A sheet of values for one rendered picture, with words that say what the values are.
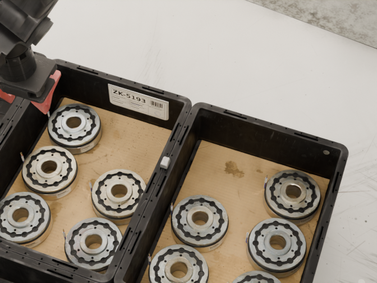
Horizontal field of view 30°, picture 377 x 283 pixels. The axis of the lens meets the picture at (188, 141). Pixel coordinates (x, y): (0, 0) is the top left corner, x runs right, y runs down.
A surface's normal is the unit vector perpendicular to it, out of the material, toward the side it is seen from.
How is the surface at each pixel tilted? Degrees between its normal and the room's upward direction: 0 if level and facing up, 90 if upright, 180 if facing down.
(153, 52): 0
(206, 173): 0
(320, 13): 0
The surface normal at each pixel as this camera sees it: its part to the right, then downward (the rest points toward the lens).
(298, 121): 0.02, -0.57
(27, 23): -0.36, 0.65
